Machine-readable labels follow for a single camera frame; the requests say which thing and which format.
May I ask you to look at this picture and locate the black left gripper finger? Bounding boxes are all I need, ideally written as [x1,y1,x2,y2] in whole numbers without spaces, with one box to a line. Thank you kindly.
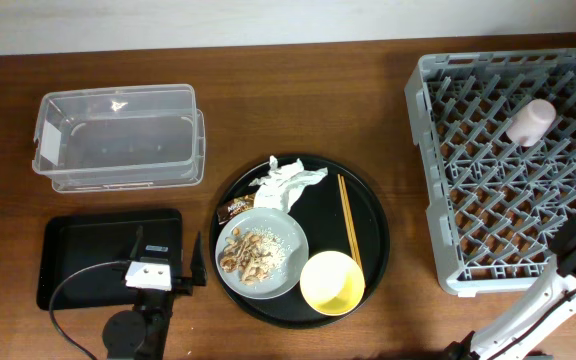
[129,225,144,260]
[190,233,207,287]

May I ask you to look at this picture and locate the brown Nescafe Gold sachet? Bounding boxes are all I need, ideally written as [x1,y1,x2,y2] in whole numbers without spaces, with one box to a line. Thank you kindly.
[216,194,255,225]

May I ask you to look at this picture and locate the white tissue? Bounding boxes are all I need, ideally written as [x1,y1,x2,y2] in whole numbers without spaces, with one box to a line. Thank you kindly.
[250,156,328,213]

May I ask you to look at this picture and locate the pink cup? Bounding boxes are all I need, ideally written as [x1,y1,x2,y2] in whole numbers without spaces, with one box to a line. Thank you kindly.
[506,99,557,147]

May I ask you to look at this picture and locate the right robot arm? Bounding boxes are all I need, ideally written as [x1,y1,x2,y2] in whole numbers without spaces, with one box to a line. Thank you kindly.
[439,214,576,360]

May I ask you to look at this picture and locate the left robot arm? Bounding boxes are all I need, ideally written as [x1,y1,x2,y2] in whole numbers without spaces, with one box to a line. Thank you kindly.
[102,230,207,359]

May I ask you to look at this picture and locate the grey dishwasher rack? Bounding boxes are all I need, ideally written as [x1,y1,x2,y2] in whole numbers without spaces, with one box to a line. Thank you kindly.
[404,48,576,297]

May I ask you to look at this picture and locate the food scraps on plate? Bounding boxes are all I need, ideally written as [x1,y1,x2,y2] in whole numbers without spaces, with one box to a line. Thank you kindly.
[219,227,287,286]

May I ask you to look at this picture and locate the black rectangular tray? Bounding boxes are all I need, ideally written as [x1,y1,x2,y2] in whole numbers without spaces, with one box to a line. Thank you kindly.
[36,209,183,310]

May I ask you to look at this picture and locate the grey plate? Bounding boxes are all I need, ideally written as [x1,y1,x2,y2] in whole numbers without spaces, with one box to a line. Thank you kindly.
[214,208,309,300]

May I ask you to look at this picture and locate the clear plastic bin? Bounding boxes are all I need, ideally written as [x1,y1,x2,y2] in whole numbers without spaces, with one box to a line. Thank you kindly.
[32,84,206,193]

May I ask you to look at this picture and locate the white label on bin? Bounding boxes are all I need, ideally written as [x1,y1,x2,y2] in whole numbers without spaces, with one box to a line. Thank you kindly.
[40,121,62,166]

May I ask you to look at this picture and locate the yellow bowl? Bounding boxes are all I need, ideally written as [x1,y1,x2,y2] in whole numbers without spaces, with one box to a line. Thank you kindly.
[299,251,366,317]

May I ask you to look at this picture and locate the wooden chopstick left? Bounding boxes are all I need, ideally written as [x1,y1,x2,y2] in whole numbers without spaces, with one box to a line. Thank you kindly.
[337,173,362,269]

